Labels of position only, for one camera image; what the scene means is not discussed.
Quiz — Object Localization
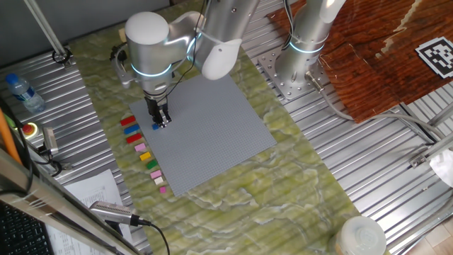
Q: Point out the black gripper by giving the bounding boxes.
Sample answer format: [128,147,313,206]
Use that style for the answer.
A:
[144,94,173,128]

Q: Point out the grey Lego baseplate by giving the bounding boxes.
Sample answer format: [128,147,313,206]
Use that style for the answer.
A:
[129,64,277,198]

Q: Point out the printed paper sheets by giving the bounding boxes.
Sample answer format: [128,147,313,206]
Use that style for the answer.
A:
[45,169,134,255]

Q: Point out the black round knob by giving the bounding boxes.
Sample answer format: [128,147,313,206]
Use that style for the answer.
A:
[52,47,74,68]

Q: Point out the green marble pattern mat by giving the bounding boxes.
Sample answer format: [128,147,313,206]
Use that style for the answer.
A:
[69,0,392,255]

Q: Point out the red emergency stop button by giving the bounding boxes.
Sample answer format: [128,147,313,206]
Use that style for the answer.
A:
[19,122,39,140]

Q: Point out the clear plastic water bottle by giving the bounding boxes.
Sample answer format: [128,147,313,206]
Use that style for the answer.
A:
[4,72,47,114]

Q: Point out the aluminium foreground bar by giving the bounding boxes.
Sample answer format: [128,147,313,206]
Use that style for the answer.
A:
[0,147,144,255]

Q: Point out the orange pole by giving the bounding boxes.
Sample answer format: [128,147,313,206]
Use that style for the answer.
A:
[0,108,23,166]

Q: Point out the black keyboard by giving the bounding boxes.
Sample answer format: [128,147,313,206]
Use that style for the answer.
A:
[0,201,54,255]

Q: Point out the brown wooden board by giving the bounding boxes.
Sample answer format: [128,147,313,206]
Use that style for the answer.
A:
[265,0,453,124]

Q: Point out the white round container lid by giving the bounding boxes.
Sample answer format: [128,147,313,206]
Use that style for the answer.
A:
[334,215,388,255]

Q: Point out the black white fiducial marker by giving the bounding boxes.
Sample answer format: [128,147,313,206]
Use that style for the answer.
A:
[414,36,453,79]

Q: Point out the white cloth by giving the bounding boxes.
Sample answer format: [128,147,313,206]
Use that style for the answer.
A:
[429,148,453,188]

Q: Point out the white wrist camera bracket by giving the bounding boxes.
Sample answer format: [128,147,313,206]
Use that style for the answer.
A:
[112,59,139,89]

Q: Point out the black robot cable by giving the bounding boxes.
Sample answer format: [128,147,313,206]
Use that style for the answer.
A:
[164,0,208,98]

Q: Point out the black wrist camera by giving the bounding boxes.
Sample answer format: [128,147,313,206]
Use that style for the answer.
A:
[109,44,129,68]

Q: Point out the metal camera mount clamp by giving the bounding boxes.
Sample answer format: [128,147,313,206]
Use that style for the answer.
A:
[35,147,74,178]

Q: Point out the black camera cable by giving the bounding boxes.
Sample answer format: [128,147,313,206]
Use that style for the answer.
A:
[136,217,171,255]

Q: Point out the silver camera with grille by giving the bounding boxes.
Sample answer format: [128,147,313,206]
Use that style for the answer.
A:
[88,200,139,227]

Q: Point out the grey ribbed camera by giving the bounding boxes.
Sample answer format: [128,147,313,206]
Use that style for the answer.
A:
[42,126,59,156]

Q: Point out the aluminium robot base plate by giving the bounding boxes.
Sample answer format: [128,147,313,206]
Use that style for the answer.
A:
[257,47,332,101]

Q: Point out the slanted aluminium post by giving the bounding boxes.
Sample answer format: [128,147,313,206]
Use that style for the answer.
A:
[23,0,68,60]

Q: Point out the grey base hose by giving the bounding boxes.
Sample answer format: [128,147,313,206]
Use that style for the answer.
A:
[304,69,447,142]

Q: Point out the black base cable bundle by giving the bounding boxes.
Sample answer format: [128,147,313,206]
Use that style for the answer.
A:
[279,0,297,50]

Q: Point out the aluminium profile frame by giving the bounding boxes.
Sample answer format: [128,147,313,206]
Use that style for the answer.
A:
[398,101,453,169]

